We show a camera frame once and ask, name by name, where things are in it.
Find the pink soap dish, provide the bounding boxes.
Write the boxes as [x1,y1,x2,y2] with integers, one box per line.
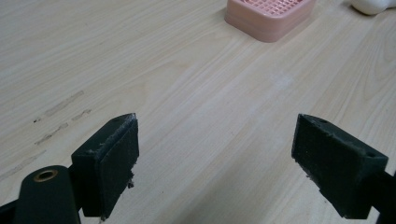
[224,0,318,44]

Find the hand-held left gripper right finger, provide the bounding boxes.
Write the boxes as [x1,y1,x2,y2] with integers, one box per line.
[290,113,389,220]

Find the white soap bar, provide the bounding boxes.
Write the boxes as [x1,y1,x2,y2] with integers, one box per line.
[350,0,396,16]

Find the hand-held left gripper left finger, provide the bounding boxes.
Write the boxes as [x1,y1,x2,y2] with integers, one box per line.
[70,112,140,221]

